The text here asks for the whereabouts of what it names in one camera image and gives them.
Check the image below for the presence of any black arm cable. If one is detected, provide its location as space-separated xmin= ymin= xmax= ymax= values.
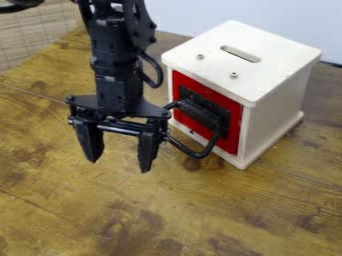
xmin=134 ymin=51 xmax=165 ymax=90

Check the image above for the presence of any black drawer handle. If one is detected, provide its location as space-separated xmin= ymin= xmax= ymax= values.
xmin=164 ymin=99 xmax=224 ymax=159

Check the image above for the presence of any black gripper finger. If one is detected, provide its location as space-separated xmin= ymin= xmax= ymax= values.
xmin=137 ymin=129 xmax=166 ymax=173
xmin=73 ymin=119 xmax=104 ymax=163

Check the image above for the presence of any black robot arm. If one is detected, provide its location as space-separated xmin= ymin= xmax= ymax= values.
xmin=65 ymin=0 xmax=170 ymax=172

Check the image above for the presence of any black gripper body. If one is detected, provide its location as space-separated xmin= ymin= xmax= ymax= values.
xmin=65 ymin=95 xmax=170 ymax=137

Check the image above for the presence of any white wooden box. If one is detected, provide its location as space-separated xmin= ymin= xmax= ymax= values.
xmin=161 ymin=20 xmax=320 ymax=169

